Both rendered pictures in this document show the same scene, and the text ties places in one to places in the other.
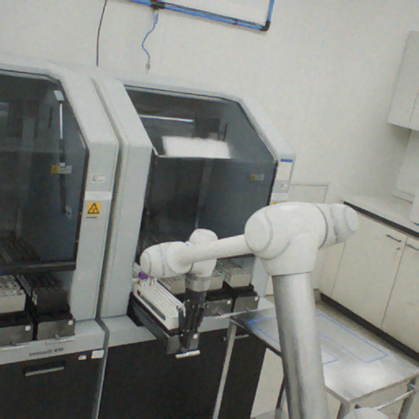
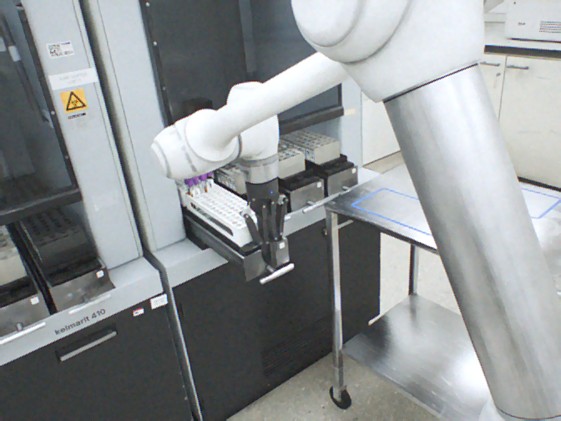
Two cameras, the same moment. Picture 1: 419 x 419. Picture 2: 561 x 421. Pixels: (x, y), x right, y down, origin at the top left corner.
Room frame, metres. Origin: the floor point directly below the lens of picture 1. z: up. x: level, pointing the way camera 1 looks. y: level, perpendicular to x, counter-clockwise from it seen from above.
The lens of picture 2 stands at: (0.84, -0.09, 1.44)
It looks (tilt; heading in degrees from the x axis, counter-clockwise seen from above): 27 degrees down; 3
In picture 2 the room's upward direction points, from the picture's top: 6 degrees counter-clockwise
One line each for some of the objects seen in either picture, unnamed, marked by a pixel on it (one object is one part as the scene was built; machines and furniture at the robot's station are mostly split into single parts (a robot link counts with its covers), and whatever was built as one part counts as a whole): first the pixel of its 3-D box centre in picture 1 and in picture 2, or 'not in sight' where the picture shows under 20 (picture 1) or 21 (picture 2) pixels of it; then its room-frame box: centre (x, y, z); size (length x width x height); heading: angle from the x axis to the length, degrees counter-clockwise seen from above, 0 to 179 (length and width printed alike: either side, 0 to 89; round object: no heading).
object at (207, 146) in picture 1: (184, 171); (212, 24); (2.43, 0.14, 1.28); 0.61 x 0.51 x 0.63; 127
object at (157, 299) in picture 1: (161, 304); (225, 214); (2.01, 0.12, 0.83); 0.30 x 0.10 x 0.06; 37
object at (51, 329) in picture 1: (29, 288); (49, 238); (2.05, 0.65, 0.78); 0.73 x 0.14 x 0.09; 37
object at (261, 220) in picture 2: (187, 317); (261, 222); (1.84, 0.01, 0.89); 0.04 x 0.01 x 0.11; 37
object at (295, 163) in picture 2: (210, 282); (289, 165); (2.28, -0.06, 0.85); 0.12 x 0.02 x 0.06; 126
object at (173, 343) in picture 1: (143, 301); (205, 215); (2.12, 0.20, 0.78); 0.73 x 0.14 x 0.09; 37
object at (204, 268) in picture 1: (199, 251); (248, 120); (1.85, 0.01, 1.14); 0.13 x 0.11 x 0.16; 132
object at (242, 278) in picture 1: (239, 279); (325, 152); (2.37, -0.18, 0.85); 0.12 x 0.02 x 0.06; 126
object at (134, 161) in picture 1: (147, 253); (205, 152); (2.58, 0.26, 0.81); 1.06 x 0.84 x 1.62; 37
